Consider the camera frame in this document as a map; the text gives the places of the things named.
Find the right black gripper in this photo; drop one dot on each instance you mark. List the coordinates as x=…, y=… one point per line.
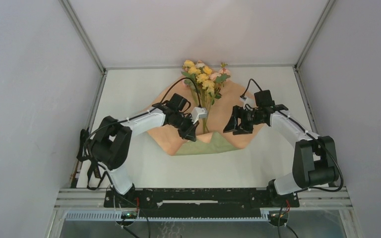
x=243, y=128

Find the yellow flower stem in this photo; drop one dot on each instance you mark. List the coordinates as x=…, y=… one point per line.
x=206, y=84

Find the white pink flower stem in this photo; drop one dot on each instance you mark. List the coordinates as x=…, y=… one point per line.
x=194, y=71

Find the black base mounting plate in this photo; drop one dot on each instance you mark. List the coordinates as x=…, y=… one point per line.
x=185, y=202

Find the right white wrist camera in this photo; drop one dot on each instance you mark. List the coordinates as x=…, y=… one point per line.
x=247, y=101

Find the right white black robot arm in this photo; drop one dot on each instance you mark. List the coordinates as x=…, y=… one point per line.
x=314, y=163

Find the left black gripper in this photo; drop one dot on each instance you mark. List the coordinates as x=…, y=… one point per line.
x=190, y=133

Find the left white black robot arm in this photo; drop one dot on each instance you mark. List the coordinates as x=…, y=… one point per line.
x=108, y=146

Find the white slotted cable duct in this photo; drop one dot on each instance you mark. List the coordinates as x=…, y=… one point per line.
x=260, y=215

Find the aluminium frame rail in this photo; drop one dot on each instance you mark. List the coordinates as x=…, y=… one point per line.
x=82, y=198

